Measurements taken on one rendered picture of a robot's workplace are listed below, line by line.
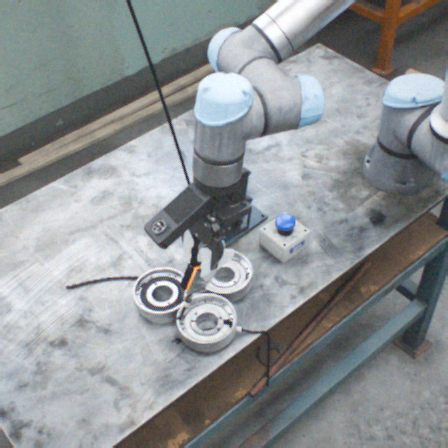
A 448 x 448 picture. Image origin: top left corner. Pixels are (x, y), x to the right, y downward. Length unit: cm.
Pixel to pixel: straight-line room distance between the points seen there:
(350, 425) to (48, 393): 107
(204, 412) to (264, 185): 49
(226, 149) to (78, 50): 198
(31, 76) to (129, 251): 156
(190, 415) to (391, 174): 65
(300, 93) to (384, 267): 77
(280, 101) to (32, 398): 63
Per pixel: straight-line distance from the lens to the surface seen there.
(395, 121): 136
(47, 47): 277
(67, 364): 119
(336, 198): 142
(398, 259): 166
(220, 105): 88
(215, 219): 100
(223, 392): 141
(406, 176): 144
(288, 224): 126
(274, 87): 95
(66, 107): 294
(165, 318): 119
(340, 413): 203
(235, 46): 104
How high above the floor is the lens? 179
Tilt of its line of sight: 47 degrees down
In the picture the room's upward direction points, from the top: 2 degrees counter-clockwise
